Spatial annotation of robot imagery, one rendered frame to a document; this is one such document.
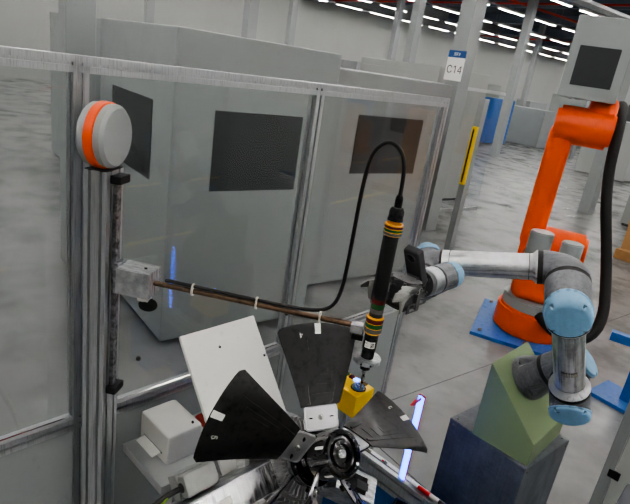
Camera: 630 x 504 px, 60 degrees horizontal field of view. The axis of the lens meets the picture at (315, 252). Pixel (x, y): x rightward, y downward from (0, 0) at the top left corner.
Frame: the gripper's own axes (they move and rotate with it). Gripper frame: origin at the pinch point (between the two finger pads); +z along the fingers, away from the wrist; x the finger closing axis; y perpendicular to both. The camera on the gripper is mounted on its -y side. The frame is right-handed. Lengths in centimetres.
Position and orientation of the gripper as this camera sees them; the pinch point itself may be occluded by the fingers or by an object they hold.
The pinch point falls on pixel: (378, 289)
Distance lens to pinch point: 128.5
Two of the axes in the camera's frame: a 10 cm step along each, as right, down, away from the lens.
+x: -7.0, -3.3, 6.3
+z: -7.0, 1.3, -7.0
